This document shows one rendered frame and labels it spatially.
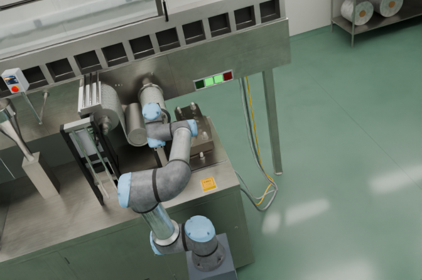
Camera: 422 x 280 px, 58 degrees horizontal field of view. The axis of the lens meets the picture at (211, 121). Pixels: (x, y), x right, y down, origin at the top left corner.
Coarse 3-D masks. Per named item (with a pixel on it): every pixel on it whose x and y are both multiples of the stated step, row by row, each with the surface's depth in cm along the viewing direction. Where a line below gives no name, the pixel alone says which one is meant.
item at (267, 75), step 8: (264, 72) 259; (272, 72) 261; (264, 80) 265; (272, 80) 264; (264, 88) 271; (272, 88) 268; (272, 96) 272; (272, 104) 276; (272, 112) 281; (272, 120) 285; (272, 128) 290; (272, 136) 294; (272, 144) 301; (272, 152) 309; (280, 152) 307; (280, 160) 312; (280, 168) 318
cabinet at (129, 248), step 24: (240, 192) 209; (192, 216) 210; (216, 216) 215; (240, 216) 221; (96, 240) 202; (120, 240) 207; (144, 240) 212; (240, 240) 234; (24, 264) 199; (48, 264) 203; (72, 264) 208; (96, 264) 213; (120, 264) 218; (144, 264) 224; (168, 264) 230; (240, 264) 249
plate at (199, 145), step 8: (184, 112) 239; (192, 112) 237; (200, 112) 235; (184, 120) 232; (200, 120) 229; (200, 128) 223; (200, 136) 217; (208, 136) 216; (192, 144) 213; (200, 144) 212; (208, 144) 214; (192, 152) 214; (200, 152) 215
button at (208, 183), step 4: (200, 180) 205; (204, 180) 204; (208, 180) 204; (212, 180) 203; (204, 184) 202; (208, 184) 202; (212, 184) 201; (204, 188) 200; (208, 188) 201; (212, 188) 201
